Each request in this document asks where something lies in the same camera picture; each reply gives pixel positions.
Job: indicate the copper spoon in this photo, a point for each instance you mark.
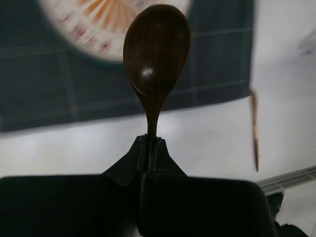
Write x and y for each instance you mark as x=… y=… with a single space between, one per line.
x=155 y=51

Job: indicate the copper knife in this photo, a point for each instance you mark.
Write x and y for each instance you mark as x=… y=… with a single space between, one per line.
x=253 y=99

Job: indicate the orange patterned plate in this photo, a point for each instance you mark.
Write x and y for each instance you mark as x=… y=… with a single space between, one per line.
x=97 y=28

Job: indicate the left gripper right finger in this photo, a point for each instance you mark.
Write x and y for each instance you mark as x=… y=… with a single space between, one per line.
x=182 y=206

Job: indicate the front aluminium rail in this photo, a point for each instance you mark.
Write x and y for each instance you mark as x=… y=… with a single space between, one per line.
x=280 y=183

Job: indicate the dark grey checked cloth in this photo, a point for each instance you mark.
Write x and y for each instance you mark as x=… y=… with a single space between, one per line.
x=43 y=81

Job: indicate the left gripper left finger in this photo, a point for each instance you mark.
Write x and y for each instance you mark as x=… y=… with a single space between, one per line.
x=91 y=205

